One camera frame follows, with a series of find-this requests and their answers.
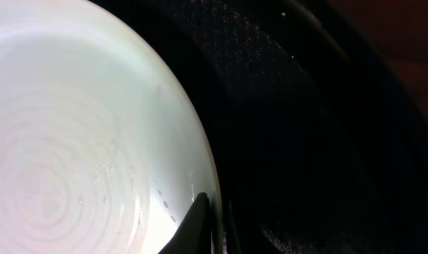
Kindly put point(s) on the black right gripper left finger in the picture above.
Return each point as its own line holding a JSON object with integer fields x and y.
{"x": 193, "y": 236}

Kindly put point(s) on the black round tray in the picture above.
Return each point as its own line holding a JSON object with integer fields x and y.
{"x": 316, "y": 141}

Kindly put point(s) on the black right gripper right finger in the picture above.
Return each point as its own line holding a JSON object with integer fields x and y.
{"x": 232, "y": 239}

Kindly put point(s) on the mint plate large red stain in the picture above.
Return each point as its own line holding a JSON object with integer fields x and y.
{"x": 101, "y": 150}

